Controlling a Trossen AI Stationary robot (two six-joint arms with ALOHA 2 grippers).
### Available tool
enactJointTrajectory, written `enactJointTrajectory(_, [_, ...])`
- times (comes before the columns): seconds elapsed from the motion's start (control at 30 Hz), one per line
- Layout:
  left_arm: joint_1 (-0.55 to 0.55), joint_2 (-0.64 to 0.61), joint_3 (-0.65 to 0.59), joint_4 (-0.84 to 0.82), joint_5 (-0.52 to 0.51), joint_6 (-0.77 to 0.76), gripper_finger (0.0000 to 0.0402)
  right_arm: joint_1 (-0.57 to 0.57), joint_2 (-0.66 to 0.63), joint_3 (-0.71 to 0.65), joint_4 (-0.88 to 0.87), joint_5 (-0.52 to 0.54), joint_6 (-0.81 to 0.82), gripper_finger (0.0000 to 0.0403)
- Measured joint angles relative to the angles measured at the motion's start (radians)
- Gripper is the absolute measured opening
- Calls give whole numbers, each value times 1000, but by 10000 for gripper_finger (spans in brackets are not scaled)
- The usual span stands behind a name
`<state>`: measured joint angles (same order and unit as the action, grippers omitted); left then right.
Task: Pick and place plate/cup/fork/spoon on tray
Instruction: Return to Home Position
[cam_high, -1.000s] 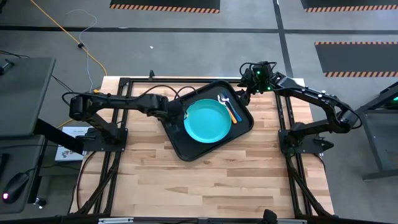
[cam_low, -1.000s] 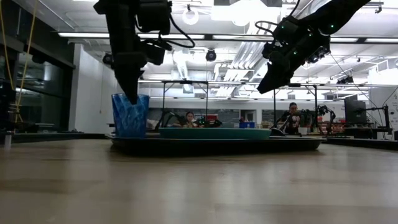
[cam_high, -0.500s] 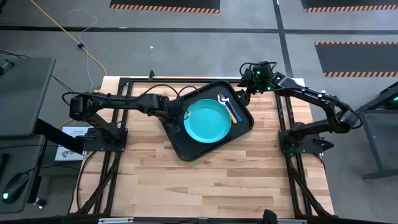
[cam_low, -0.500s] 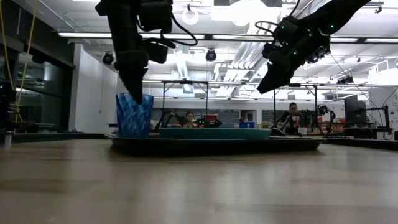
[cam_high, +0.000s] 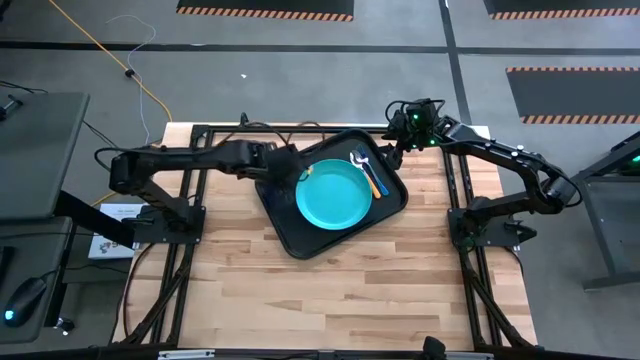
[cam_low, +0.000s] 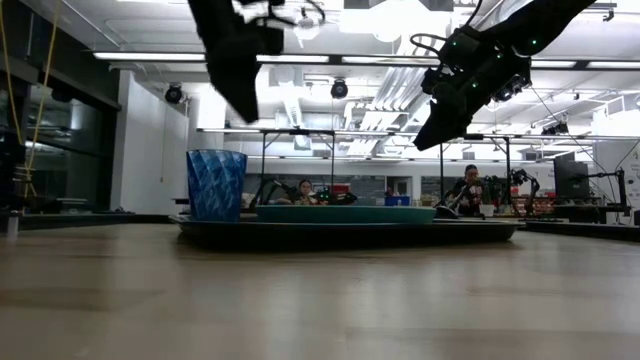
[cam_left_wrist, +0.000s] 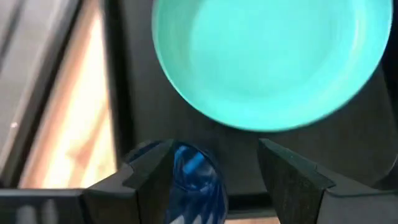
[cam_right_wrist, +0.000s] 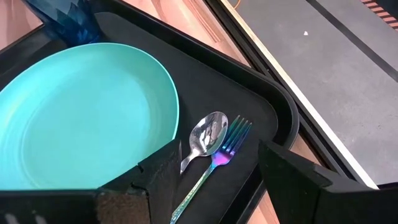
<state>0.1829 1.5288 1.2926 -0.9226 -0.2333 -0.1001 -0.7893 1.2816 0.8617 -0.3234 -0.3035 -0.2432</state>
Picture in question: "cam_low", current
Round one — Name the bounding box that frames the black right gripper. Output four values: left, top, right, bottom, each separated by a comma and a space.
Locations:
412, 24, 532, 152

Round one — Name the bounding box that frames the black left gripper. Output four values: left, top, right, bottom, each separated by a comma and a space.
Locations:
187, 0, 286, 125

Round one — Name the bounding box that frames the blue faceted cup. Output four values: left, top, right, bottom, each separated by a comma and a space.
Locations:
186, 149, 249, 223

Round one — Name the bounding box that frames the teal plate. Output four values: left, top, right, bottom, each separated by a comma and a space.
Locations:
254, 204, 437, 225

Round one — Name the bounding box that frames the black plastic tray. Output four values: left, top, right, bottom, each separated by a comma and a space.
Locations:
168, 214, 524, 247

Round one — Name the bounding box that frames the person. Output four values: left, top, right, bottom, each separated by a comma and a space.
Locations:
451, 163, 487, 218
292, 179, 321, 207

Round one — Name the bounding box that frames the dark monitor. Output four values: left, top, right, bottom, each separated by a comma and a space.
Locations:
553, 159, 591, 200

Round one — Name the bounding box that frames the black stand with boom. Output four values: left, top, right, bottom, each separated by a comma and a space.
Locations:
574, 168, 629, 217

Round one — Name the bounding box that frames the black background frame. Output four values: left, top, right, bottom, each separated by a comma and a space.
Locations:
259, 128, 337, 201

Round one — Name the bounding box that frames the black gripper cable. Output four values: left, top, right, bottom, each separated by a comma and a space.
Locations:
409, 32, 450, 57

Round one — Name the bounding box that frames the yellow cable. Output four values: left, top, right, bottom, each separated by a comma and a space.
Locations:
0, 0, 61, 197

